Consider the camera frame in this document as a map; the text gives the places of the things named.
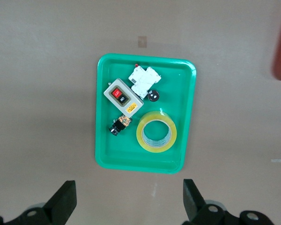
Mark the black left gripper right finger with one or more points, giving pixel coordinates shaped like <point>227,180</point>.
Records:
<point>193,204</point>

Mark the green plastic tray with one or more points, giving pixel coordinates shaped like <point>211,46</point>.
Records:
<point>121,159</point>

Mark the small brass black plug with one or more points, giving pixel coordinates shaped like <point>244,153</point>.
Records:
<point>119,125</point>

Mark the grey on-off switch box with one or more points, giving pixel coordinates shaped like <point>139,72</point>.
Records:
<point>121,96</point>

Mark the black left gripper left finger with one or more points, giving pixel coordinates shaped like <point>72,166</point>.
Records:
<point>58,204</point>

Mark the yellow clear tape roll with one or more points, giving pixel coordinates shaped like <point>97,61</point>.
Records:
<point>139,135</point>

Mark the small clear tape scrap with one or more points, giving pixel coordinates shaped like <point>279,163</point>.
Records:
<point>276,160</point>

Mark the black round buzzer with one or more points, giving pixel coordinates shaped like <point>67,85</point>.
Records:
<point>153,95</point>

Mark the white circuit breaker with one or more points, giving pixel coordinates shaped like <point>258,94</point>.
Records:
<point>142,80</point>

